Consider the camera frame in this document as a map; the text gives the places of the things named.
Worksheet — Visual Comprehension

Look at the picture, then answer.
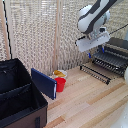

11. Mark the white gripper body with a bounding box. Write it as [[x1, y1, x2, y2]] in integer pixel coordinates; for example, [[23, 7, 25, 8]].
[[75, 30, 111, 53]]

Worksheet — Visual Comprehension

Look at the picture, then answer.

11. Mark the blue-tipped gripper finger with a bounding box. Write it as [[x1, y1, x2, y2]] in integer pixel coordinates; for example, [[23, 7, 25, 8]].
[[86, 50, 92, 60], [100, 44, 106, 55]]

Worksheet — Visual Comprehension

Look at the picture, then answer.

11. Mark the red plastic cup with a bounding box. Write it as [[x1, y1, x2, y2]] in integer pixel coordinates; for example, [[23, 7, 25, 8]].
[[54, 77, 67, 93]]

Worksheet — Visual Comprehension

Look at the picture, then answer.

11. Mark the white bowl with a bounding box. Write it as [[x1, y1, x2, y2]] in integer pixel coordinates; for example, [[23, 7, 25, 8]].
[[52, 69, 69, 81]]

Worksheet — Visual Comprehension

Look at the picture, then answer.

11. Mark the yellow food piece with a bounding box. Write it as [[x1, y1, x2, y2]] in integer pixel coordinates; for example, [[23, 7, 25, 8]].
[[54, 70, 66, 78]]

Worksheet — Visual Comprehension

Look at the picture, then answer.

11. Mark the woven folding screen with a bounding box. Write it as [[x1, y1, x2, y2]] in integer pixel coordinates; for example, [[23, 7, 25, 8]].
[[0, 0, 128, 76]]

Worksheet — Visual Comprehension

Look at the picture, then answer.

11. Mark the black fabric storage box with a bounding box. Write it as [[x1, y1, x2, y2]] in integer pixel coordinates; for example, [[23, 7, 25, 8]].
[[0, 58, 50, 128]]

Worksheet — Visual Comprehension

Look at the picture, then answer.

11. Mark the black vertical pole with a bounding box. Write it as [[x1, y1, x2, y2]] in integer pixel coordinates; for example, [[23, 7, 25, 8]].
[[1, 0, 13, 61]]

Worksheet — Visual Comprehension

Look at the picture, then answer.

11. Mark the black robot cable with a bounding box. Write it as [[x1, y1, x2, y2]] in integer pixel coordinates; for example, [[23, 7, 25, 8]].
[[109, 21, 128, 35]]

